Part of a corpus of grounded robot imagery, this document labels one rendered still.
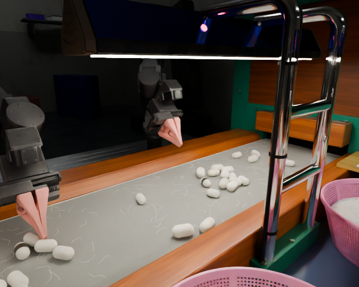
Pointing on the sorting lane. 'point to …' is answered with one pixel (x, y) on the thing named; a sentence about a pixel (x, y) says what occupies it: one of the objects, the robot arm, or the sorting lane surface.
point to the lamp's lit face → (183, 57)
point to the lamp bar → (167, 32)
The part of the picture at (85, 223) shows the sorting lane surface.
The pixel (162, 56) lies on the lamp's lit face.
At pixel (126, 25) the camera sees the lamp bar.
